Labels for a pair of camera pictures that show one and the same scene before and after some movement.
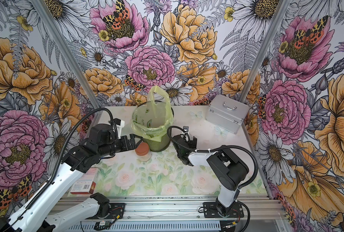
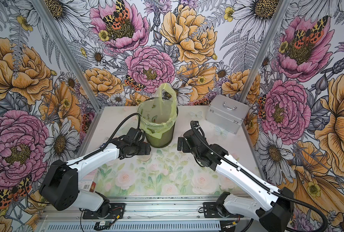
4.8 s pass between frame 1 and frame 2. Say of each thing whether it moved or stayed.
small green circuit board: stayed
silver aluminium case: stayed
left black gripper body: moved
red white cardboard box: stayed
